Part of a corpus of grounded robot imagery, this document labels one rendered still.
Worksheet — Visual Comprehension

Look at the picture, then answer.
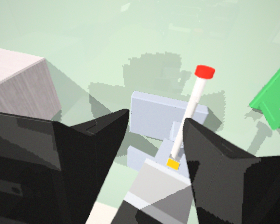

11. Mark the white pin with red cap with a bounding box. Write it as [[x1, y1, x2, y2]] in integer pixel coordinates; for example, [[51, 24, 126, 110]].
[[169, 65, 215, 161]]

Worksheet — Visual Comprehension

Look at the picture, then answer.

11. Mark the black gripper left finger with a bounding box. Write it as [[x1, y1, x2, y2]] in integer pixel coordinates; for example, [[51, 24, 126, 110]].
[[0, 109, 129, 224]]

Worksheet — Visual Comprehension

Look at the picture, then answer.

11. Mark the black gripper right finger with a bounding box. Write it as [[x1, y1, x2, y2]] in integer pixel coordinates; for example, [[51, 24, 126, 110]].
[[182, 117, 280, 224]]

